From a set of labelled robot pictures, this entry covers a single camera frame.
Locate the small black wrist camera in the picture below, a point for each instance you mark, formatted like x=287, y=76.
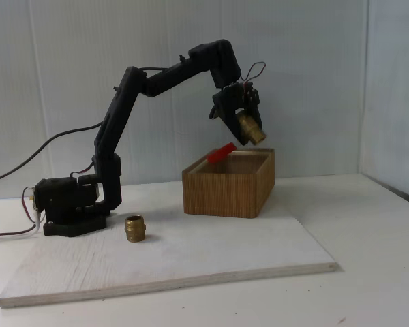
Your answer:
x=214, y=112

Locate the white painted plywood board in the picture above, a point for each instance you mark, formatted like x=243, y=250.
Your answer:
x=122, y=265

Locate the brass threaded pipe nipple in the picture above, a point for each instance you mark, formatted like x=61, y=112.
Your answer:
x=135, y=229

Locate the slatted wooden box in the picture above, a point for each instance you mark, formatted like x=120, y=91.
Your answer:
x=225, y=194

